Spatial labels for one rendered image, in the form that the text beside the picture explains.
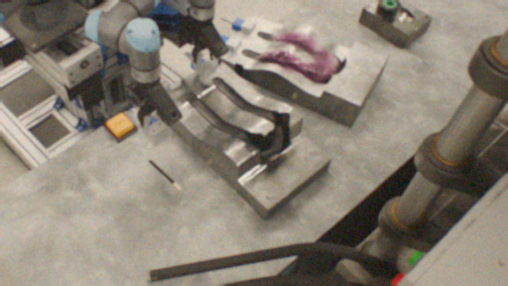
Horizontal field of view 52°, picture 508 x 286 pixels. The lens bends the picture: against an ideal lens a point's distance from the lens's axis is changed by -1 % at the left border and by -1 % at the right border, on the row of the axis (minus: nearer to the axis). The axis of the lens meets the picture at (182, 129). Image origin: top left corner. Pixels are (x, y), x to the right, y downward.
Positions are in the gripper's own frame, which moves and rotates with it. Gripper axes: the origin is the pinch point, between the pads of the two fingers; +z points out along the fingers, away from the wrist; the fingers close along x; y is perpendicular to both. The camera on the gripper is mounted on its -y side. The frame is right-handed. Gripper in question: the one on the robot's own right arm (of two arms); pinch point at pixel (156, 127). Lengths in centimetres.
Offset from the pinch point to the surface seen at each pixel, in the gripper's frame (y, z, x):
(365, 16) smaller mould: -1, 11, -96
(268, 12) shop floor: 90, 95, -151
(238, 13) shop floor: 101, 95, -136
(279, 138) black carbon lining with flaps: -21.5, 7.2, -28.4
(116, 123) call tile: 16.7, 11.4, 3.4
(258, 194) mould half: -30.4, 9.0, -11.4
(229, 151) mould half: -18.4, 1.6, -11.2
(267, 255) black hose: -45.7, 5.1, 1.0
